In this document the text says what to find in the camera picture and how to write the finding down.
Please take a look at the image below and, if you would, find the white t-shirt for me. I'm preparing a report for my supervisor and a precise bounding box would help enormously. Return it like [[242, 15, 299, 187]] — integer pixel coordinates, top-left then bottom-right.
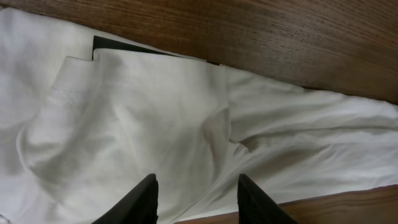
[[1, 8, 397, 223]]

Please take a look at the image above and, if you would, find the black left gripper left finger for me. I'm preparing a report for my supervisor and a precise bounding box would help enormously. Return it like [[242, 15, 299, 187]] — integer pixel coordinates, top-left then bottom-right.
[[92, 174, 159, 224]]

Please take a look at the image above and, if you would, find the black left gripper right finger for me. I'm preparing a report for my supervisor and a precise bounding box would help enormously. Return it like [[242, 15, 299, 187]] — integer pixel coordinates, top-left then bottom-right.
[[237, 174, 298, 224]]

